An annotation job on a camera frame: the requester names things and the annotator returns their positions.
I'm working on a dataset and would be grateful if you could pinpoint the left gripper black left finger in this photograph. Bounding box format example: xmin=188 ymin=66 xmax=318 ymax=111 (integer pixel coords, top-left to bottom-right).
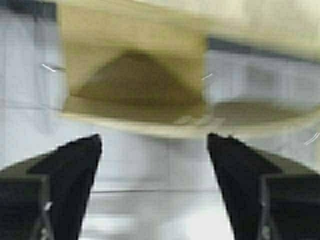
xmin=0 ymin=134 xmax=102 ymax=240

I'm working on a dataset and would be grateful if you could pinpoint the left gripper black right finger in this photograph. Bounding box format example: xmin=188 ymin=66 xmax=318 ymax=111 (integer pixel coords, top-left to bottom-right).
xmin=206 ymin=133 xmax=320 ymax=240

